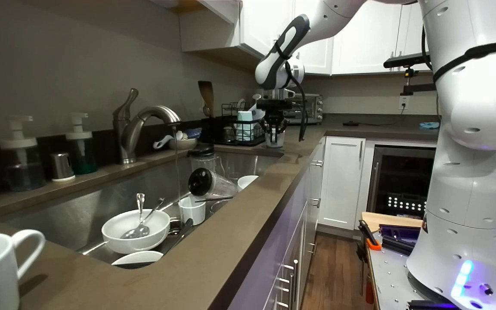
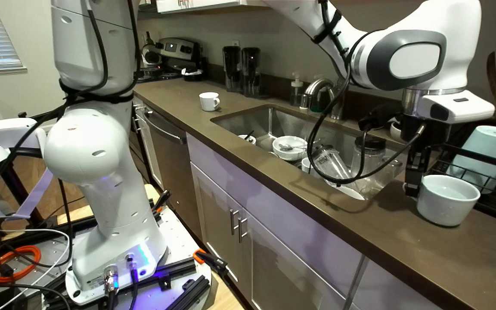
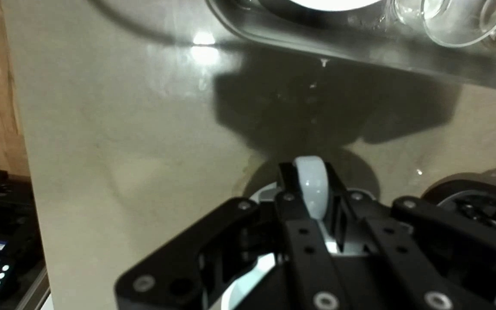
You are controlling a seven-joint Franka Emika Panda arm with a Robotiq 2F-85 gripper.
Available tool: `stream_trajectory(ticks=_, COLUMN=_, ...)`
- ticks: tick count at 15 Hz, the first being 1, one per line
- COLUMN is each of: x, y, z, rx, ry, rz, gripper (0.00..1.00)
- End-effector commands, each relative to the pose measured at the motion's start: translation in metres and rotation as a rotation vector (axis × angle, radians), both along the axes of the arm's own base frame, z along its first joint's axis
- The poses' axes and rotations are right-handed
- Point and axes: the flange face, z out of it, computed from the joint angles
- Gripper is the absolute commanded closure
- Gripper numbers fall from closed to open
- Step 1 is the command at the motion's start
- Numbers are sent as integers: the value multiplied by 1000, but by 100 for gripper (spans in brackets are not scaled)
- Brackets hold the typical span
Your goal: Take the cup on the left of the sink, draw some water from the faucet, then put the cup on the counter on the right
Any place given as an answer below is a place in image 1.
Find white cabinet door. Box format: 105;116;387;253
316;135;368;233

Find black glass-door appliance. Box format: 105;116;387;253
366;145;437;221

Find orange-handled tool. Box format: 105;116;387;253
356;217;385;255

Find wooden board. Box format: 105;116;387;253
359;210;425;233

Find black camera stand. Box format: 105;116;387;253
399;67;437;98

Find clear soap dispenser white pump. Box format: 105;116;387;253
0;114;46;193

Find black camera bar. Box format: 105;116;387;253
382;50;434;71

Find green soap dispenser white pump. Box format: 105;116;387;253
63;112;99;178

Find thin dark chopstick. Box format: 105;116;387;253
158;193;192;214

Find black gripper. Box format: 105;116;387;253
258;97;289;145

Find small metal cup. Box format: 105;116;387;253
48;152;77;185

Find dark blue box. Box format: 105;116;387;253
377;224;423;257

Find small white dish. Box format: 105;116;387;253
235;174;260;191

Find slim grey stick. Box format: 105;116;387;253
80;240;110;259

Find wooden spatula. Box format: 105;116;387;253
196;80;218;119

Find white dish brush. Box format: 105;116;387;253
151;131;189;152

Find metal spoon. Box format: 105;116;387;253
122;197;167;240
134;191;148;238

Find small blue item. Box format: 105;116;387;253
416;119;442;133

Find white round plate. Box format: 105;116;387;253
110;250;165;269

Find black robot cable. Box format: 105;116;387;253
280;28;496;143

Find steel kitchen faucet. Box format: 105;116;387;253
111;86;184;167

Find glass jar black lid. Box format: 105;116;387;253
186;167;241;202

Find ceramic sponge holder bowl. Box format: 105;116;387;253
167;129;199;152

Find robot mounting table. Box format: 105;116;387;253
366;247;461;310

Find white upper cabinets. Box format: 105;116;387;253
177;0;434;76

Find small white cup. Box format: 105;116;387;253
175;195;208;228

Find stainless steel sink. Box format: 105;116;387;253
0;150;287;272

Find black wire dish rack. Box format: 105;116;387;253
203;102;275;148

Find silver toaster oven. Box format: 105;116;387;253
280;92;325;128

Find glossy lower cabinets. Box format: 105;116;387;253
227;140;325;310

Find white ceramic bowl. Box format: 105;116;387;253
99;209;172;257

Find white cylindrical container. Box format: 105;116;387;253
234;105;266;143

